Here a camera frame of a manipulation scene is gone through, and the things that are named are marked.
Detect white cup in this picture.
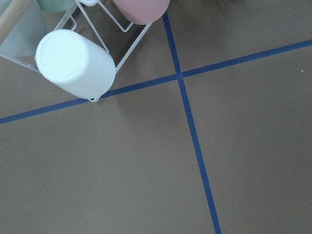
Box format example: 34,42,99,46
35,29,116,102

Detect pink cup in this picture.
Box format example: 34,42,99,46
113,0,170,25

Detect green cup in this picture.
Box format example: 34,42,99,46
38,0,76,13

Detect light grey cup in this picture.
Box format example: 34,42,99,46
0,0,48,70

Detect white wire cup rack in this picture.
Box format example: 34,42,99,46
0,0,154,103

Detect wooden rack handle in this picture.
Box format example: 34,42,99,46
0,0,32,44

